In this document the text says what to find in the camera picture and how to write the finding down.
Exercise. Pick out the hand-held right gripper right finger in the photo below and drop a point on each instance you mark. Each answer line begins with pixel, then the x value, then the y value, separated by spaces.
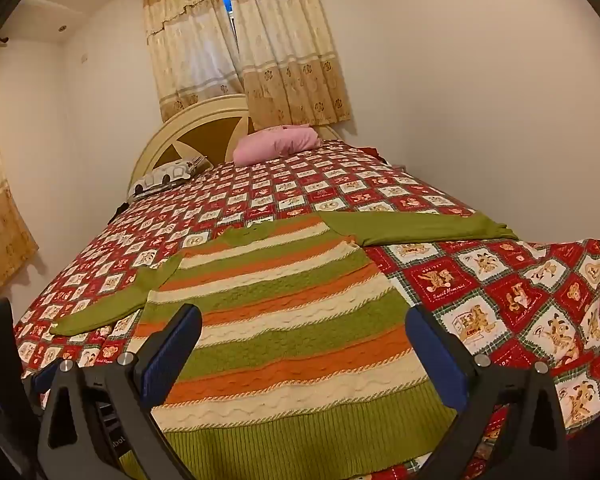
pixel 437 360

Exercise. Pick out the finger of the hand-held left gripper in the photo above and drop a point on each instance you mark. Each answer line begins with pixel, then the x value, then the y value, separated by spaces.
pixel 45 375

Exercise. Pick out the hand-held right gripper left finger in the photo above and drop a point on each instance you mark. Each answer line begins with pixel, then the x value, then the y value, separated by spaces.
pixel 172 355

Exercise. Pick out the green orange striped knit sweater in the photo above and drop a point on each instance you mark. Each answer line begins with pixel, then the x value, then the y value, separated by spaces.
pixel 290 310

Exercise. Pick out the red printed patchwork bedspread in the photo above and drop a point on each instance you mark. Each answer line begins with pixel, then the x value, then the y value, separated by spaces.
pixel 505 285

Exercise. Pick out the white car print pillow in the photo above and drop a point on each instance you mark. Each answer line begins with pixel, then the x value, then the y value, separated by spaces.
pixel 167 174

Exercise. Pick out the dark red cloth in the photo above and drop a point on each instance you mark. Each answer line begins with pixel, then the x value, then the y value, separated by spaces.
pixel 372 152

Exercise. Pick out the cream wooden headboard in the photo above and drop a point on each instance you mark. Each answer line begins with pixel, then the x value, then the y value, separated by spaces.
pixel 205 130

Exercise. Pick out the pink pillow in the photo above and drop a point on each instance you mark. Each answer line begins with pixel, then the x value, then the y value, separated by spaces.
pixel 275 144

